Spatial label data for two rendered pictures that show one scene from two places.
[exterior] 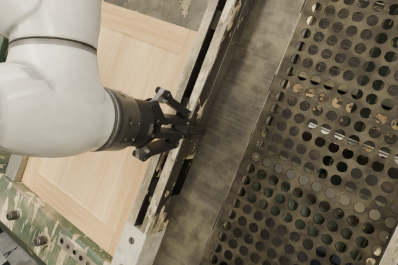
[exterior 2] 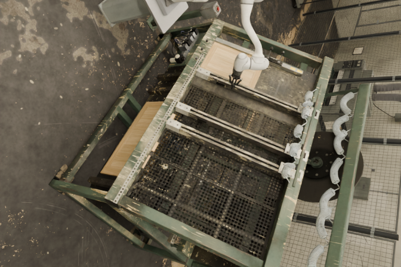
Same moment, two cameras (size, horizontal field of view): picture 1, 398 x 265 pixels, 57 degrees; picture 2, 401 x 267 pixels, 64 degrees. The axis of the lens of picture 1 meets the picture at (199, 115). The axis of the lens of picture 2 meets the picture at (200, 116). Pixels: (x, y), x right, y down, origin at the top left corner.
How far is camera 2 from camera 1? 2.32 m
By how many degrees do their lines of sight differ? 2
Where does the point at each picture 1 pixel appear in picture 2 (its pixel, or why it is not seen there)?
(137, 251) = (204, 73)
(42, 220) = (206, 49)
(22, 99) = (243, 61)
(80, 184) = (215, 59)
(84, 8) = (255, 68)
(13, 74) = (246, 59)
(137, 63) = (246, 75)
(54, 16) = (253, 64)
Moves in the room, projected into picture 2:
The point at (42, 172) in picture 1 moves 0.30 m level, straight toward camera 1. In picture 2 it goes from (217, 48) to (202, 58)
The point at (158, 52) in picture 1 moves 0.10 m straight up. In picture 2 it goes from (249, 80) to (258, 80)
